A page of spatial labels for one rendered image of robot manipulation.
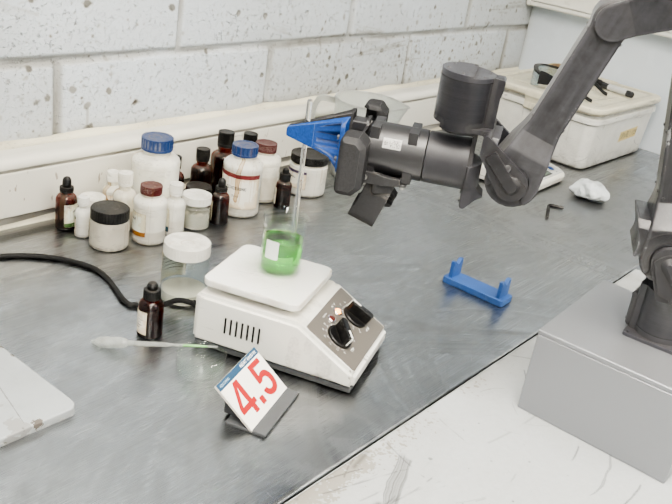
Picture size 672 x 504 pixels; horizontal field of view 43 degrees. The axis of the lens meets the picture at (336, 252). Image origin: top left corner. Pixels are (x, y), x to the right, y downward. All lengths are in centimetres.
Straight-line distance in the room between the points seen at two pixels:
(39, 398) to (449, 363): 48
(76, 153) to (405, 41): 88
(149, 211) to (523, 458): 61
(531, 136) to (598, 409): 30
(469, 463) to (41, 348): 48
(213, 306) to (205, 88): 60
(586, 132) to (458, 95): 108
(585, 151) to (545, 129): 107
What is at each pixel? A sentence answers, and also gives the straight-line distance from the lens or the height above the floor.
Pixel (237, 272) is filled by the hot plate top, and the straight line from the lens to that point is 99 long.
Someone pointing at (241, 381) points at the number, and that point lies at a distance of 90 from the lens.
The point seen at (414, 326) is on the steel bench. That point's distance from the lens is 113.
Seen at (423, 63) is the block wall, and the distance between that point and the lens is 201.
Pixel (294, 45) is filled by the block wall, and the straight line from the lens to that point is 164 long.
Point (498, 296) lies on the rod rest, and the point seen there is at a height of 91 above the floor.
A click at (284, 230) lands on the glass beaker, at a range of 96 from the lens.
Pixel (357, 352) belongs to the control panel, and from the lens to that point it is 97.
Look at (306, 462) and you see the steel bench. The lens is 85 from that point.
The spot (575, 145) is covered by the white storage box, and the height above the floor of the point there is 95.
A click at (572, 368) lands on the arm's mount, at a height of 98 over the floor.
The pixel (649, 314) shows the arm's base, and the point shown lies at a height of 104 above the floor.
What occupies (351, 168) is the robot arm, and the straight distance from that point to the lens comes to 86.
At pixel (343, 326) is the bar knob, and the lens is 96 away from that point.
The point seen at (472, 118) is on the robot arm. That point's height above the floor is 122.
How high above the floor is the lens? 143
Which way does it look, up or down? 24 degrees down
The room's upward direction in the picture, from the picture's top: 9 degrees clockwise
